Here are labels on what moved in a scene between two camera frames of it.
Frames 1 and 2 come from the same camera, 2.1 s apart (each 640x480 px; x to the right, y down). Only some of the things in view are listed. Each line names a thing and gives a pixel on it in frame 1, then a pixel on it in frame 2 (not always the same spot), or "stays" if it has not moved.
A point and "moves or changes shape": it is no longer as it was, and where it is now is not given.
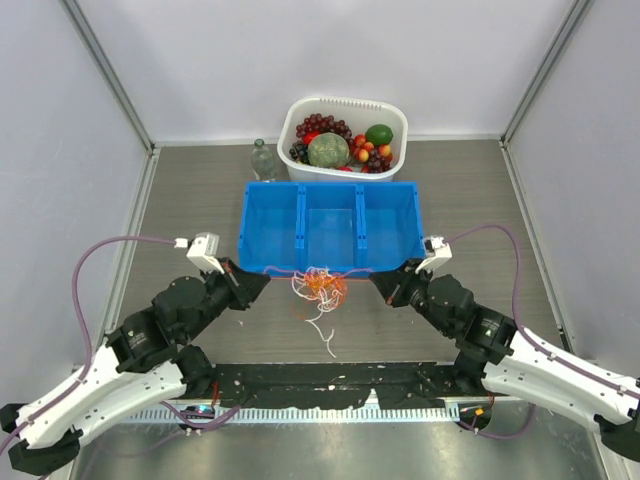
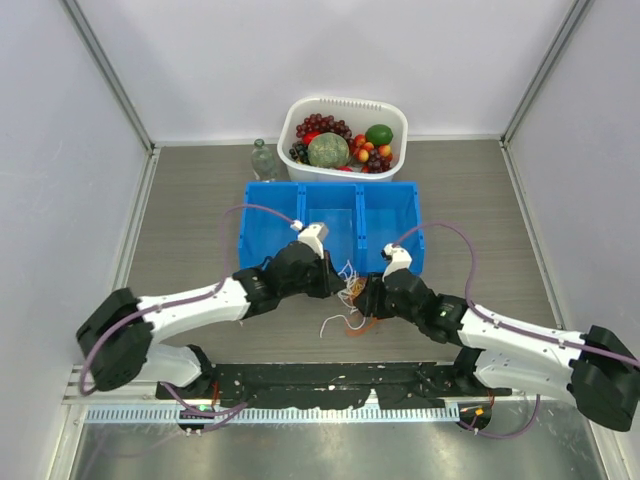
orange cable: x=329 y=285 moves or changes shape
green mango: x=379 y=134 stays
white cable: x=319 y=283 moves or changes shape
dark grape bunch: x=299 y=152 stays
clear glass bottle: x=262 y=161 stays
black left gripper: x=243 y=285 → x=331 y=282
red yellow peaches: x=361 y=149 stays
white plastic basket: x=360 y=112 stays
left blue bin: x=270 y=236 stays
